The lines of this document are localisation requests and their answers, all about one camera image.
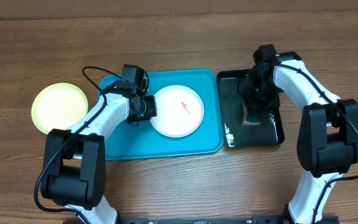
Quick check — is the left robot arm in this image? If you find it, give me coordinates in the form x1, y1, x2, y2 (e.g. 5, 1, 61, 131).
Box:
34, 80, 157, 223

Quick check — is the white plate with stain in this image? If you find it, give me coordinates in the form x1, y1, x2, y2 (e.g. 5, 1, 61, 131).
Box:
150, 85, 204, 138

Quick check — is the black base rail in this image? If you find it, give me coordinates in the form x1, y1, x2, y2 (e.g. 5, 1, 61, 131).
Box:
62, 214, 340, 224

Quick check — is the black water tray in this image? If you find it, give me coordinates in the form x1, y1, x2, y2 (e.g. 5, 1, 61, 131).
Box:
216, 69, 285, 148

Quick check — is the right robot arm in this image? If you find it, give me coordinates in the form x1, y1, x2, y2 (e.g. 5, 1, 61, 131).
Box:
237, 45, 358, 223

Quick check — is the teal plastic tray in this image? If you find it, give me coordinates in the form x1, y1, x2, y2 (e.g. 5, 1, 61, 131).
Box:
105, 68, 223, 161

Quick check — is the green scrub sponge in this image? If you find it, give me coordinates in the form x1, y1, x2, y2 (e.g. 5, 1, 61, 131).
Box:
242, 108, 261, 126

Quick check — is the yellow-green plate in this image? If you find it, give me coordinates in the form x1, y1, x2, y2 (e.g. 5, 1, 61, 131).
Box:
31, 83, 88, 134

